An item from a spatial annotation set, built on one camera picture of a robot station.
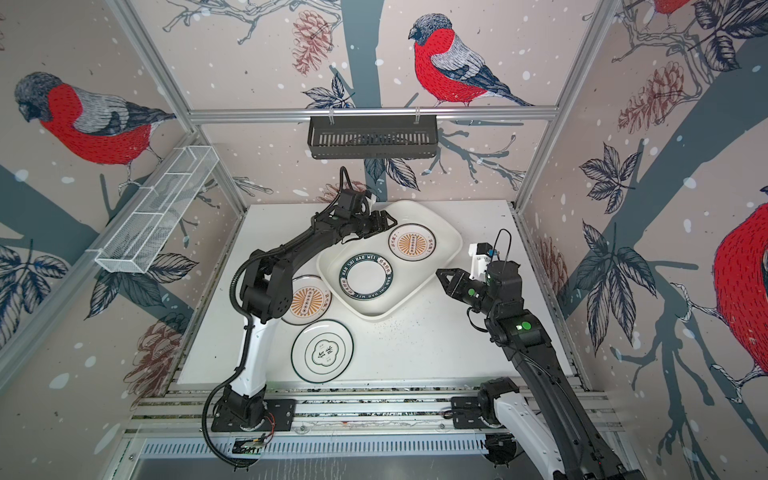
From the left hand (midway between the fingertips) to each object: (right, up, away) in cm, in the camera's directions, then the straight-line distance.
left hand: (392, 223), depth 95 cm
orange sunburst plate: (-26, -25, -2) cm, 36 cm away
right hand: (+11, -14, -22) cm, 28 cm away
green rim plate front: (-9, -18, +4) cm, 21 cm away
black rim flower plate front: (-20, -37, -11) cm, 44 cm away
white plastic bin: (+6, -19, +5) cm, 20 cm away
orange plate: (+7, -7, +15) cm, 18 cm away
